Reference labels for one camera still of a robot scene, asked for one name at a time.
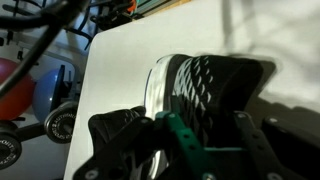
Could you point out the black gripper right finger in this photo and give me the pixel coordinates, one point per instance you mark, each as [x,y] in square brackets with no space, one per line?
[262,155]

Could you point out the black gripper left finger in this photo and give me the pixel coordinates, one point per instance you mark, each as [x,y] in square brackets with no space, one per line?
[186,156]

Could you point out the black dumbbell with chrome plates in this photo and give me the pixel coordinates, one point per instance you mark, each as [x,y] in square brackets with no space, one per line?
[58,127]

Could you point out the blue balance ball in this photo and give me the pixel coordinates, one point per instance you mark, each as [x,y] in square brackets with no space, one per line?
[45,93]

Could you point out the red exercise ball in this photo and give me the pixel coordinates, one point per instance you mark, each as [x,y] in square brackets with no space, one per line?
[20,97]

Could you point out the black weight bench frame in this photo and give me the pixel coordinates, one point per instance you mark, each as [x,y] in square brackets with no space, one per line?
[105,14]

